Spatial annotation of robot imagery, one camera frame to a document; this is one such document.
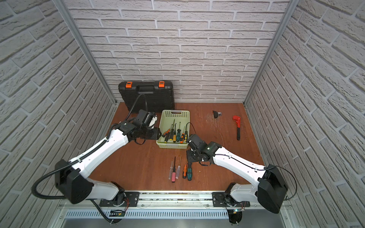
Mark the black mounting plate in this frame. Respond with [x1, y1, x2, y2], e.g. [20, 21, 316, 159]
[99, 192, 140, 208]
[212, 192, 251, 208]

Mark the orange short screwdriver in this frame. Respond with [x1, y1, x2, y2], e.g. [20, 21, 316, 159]
[184, 130, 188, 142]

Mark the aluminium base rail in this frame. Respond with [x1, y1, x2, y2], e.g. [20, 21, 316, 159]
[61, 191, 290, 219]

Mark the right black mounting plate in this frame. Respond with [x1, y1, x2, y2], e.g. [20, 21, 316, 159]
[212, 192, 251, 208]

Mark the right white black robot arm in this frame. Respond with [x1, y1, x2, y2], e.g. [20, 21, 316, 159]
[187, 134, 288, 214]

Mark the red black pipe wrench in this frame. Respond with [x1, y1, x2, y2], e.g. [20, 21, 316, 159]
[232, 116, 241, 141]

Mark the small black relay component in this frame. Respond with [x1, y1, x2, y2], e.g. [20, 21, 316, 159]
[213, 111, 222, 119]

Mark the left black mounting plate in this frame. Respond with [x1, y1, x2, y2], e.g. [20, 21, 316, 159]
[99, 192, 140, 208]

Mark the light green plastic bin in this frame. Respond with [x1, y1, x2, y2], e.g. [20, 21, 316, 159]
[156, 110, 190, 149]

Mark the yellow orange handle screwdriver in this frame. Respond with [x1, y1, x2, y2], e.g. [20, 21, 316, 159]
[173, 124, 177, 143]

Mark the black plastic tool case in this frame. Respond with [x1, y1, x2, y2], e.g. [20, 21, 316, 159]
[118, 81, 175, 113]

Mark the clear handle tester screwdriver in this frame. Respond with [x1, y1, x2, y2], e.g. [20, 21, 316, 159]
[168, 161, 174, 180]

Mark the orange black small screwdriver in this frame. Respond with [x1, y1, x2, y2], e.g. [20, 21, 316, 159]
[182, 163, 187, 179]

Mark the pink handle screwdriver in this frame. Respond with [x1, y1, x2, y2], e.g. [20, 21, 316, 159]
[171, 157, 176, 183]

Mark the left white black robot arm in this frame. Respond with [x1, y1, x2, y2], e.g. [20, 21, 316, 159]
[31, 121, 162, 206]

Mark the large green black screwdriver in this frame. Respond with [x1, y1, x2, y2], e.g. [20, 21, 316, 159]
[187, 162, 193, 181]

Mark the clear red tester screwdriver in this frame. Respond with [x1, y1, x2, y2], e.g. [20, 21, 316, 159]
[175, 156, 182, 180]

